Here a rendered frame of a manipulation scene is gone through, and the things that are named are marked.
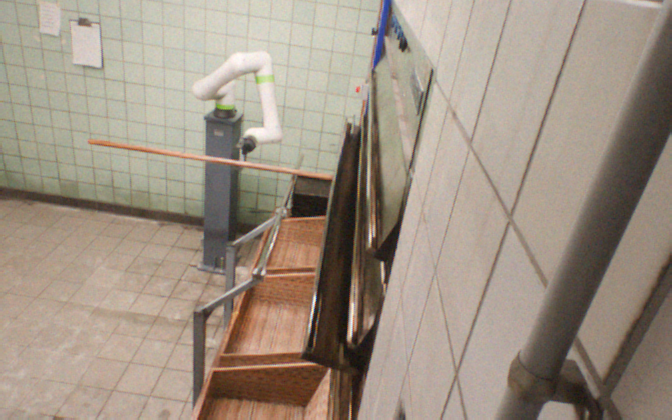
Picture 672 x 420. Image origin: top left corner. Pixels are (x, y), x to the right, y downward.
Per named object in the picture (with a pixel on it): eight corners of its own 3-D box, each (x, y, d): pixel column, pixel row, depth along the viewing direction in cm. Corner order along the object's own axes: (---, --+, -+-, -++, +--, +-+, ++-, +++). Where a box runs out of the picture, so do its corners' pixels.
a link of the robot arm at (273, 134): (258, 84, 291) (253, 84, 280) (276, 81, 289) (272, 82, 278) (268, 143, 299) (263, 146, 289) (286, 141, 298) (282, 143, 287)
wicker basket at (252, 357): (337, 312, 252) (345, 269, 240) (330, 400, 202) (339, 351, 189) (246, 298, 252) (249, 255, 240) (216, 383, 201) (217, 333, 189)
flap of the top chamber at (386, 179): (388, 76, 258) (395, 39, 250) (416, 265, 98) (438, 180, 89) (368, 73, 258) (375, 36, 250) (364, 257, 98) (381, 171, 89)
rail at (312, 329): (343, 120, 271) (347, 121, 271) (303, 351, 110) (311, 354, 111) (345, 117, 270) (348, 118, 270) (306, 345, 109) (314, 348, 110)
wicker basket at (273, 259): (344, 251, 305) (350, 213, 293) (338, 308, 255) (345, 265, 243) (268, 239, 306) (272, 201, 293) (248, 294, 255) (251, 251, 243)
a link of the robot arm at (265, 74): (244, 53, 280) (258, 50, 272) (261, 52, 289) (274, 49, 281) (250, 85, 284) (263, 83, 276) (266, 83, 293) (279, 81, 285)
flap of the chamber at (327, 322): (342, 124, 272) (375, 136, 274) (300, 359, 111) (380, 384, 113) (343, 120, 271) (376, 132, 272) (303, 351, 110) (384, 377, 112)
